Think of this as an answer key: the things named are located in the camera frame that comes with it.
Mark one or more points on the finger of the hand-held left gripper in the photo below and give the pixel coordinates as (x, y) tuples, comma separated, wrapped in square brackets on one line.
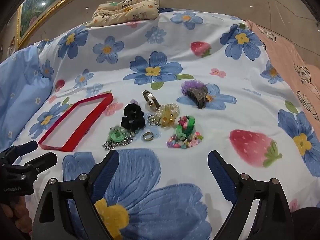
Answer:
[(43, 159), (26, 147)]

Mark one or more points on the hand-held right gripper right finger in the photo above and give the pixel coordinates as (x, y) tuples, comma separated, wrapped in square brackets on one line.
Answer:
[(221, 175)]

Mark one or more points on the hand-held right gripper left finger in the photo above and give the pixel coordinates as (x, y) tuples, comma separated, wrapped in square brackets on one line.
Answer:
[(107, 172)]

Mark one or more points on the red tray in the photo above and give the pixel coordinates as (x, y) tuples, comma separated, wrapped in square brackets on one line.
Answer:
[(89, 125)]

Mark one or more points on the black scrunchie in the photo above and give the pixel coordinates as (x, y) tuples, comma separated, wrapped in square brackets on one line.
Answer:
[(132, 120)]

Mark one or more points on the gold wristwatch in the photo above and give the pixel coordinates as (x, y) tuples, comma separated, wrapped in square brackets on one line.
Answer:
[(150, 105)]

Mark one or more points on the yellow hair claw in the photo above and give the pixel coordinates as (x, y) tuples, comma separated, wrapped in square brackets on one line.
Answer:
[(166, 117)]

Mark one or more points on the person's left hand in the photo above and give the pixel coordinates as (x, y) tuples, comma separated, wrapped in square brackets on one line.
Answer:
[(12, 215)]

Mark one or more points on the light blue floral pillow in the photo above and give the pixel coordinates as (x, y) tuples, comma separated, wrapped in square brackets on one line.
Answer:
[(20, 85)]

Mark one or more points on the pink hair clip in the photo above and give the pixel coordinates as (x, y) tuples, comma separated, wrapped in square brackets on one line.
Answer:
[(183, 123)]

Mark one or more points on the black purple flower hair claw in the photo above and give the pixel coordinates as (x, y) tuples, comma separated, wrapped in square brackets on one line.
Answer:
[(197, 93)]

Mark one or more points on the floral bedsheet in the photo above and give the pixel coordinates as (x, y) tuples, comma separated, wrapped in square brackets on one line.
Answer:
[(125, 85)]

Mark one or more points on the gold framed painting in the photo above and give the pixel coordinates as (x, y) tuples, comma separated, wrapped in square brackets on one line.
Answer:
[(32, 15)]

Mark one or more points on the pink blanket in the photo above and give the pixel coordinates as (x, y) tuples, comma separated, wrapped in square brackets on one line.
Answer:
[(282, 55)]

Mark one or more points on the panda print pillow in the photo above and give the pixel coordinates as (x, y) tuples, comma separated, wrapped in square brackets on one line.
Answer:
[(125, 10)]

